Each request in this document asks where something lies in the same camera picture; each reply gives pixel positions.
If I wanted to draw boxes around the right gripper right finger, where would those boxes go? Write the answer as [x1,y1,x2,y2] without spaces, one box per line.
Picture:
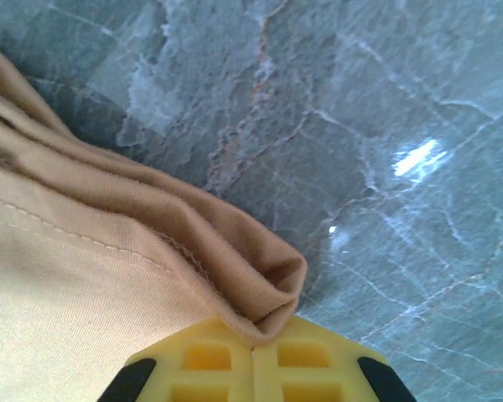
[253,315,418,402]

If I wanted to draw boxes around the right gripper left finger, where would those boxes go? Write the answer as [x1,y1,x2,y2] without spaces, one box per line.
[95,317,255,402]

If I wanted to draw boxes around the orange-tan t-shirt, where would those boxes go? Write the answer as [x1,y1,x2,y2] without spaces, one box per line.
[0,39,308,402]

